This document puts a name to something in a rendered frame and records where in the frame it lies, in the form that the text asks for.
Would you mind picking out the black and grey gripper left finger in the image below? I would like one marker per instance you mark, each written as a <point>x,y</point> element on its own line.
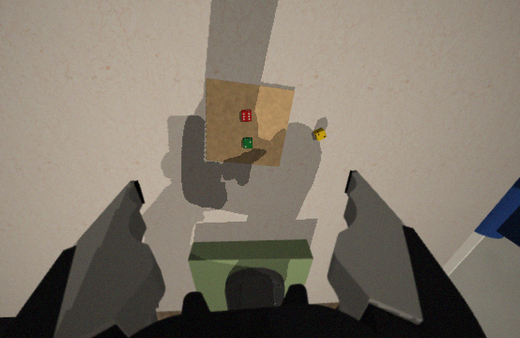
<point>107,285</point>

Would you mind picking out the tan flat mat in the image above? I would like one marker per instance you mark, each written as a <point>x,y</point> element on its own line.
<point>225,130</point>

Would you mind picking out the yellow die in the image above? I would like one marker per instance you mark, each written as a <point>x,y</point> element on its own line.
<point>320,134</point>

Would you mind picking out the green die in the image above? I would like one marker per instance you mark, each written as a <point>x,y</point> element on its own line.
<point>247,142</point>

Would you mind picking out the red die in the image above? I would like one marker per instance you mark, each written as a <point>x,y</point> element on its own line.
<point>246,115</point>

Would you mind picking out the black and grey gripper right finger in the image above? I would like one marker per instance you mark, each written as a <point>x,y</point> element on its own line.
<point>385,276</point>

